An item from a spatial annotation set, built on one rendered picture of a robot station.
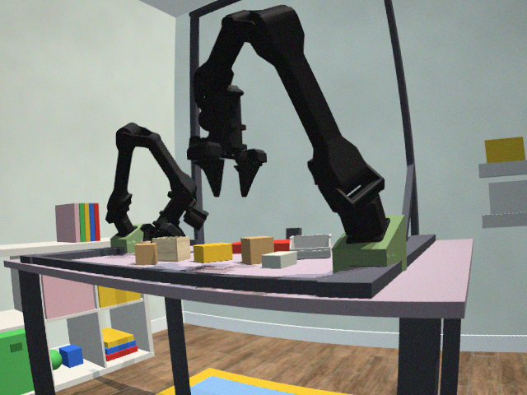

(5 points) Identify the red flat rectangular block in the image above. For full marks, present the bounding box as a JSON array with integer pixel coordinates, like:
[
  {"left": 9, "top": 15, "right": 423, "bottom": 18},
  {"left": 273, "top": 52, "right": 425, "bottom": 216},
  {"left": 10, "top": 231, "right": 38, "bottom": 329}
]
[{"left": 232, "top": 239, "right": 290, "bottom": 254}]

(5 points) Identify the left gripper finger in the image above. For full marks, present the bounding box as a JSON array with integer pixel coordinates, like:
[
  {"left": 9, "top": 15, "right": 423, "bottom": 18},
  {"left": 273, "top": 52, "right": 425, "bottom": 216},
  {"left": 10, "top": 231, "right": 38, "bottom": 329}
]
[
  {"left": 194, "top": 158, "right": 225, "bottom": 198},
  {"left": 234, "top": 163, "right": 263, "bottom": 198}
]

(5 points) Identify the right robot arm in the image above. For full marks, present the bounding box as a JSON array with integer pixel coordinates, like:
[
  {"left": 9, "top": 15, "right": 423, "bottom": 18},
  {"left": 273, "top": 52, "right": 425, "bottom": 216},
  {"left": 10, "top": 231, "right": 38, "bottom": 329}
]
[{"left": 105, "top": 123, "right": 209, "bottom": 237}]

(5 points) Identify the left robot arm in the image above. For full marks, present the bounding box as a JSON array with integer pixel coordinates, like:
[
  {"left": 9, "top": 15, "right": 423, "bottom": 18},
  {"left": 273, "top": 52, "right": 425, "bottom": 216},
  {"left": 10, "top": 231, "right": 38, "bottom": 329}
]
[{"left": 189, "top": 5, "right": 390, "bottom": 244}]

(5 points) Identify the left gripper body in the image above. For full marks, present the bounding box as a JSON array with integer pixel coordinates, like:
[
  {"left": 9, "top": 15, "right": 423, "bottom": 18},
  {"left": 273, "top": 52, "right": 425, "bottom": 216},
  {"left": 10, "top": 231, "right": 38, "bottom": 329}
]
[{"left": 187, "top": 118, "right": 267, "bottom": 165}]

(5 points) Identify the yellow rectangular block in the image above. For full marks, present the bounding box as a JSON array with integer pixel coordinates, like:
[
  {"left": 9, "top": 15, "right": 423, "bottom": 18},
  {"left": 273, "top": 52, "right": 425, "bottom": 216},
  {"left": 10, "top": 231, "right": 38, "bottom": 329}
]
[{"left": 194, "top": 244, "right": 233, "bottom": 263}]

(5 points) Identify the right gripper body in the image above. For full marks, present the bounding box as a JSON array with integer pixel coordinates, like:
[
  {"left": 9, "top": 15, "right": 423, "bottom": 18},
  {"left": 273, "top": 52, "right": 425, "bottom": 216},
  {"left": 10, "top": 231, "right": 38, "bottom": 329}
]
[{"left": 140, "top": 208, "right": 182, "bottom": 237}]

